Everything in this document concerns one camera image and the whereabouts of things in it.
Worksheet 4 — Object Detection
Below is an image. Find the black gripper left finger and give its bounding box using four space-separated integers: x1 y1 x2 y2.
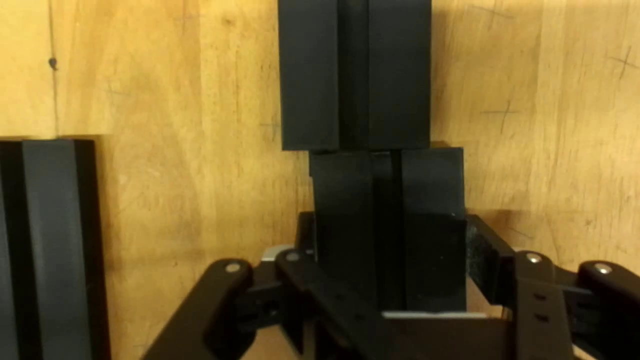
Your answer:
140 247 363 360

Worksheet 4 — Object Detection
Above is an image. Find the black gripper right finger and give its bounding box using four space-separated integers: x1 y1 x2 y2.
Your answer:
467 212 640 360

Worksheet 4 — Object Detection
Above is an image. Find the black grooved track piece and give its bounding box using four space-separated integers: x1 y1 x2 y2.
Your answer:
277 0 435 151
309 146 469 315

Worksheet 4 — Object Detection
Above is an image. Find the wide black grooved block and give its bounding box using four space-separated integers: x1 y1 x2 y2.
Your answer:
0 135 115 360

